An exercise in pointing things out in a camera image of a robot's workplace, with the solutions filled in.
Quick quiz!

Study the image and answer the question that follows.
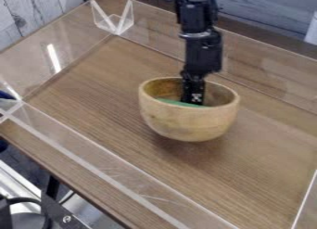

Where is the black metal bracket with bolt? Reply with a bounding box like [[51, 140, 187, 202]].
[[41, 194, 91, 229]]

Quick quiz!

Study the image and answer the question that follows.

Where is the green rectangular block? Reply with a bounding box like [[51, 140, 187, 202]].
[[156, 98, 204, 108]]

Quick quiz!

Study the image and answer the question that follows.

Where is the clear acrylic tray enclosure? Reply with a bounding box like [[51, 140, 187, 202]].
[[0, 0, 317, 229]]

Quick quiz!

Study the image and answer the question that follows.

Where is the blue object at left edge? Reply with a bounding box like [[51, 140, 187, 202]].
[[0, 90, 16, 100]]

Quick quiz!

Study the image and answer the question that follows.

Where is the black table leg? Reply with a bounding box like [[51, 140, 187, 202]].
[[45, 176, 60, 199]]

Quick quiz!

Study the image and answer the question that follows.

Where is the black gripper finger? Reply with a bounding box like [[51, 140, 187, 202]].
[[180, 70, 206, 105]]

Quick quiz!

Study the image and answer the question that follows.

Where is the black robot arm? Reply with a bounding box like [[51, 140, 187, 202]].
[[175, 0, 223, 106]]

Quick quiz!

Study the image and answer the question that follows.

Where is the black cable loop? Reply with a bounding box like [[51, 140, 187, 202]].
[[0, 197, 55, 229]]

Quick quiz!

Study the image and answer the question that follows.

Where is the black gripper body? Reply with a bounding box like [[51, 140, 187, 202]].
[[179, 29, 223, 75]]

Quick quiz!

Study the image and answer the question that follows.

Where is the brown wooden bowl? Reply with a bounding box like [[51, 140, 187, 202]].
[[139, 77, 240, 142]]

